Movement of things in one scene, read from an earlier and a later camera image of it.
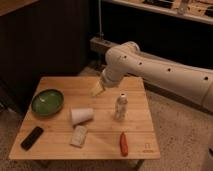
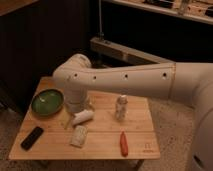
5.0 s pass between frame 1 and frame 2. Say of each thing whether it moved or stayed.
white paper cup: stayed
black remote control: stayed
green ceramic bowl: stayed
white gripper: moved
